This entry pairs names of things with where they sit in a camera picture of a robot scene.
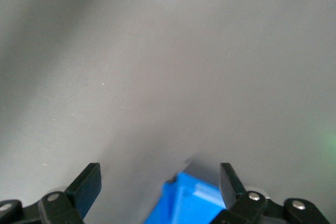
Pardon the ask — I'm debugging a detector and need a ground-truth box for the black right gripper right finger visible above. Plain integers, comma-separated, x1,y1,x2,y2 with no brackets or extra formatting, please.
211,163,331,224

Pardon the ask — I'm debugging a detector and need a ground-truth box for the blue plastic storage bin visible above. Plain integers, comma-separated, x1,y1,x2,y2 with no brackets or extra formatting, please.
143,170,232,224

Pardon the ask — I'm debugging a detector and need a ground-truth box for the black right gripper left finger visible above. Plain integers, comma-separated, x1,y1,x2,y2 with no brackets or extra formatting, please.
0,163,102,224

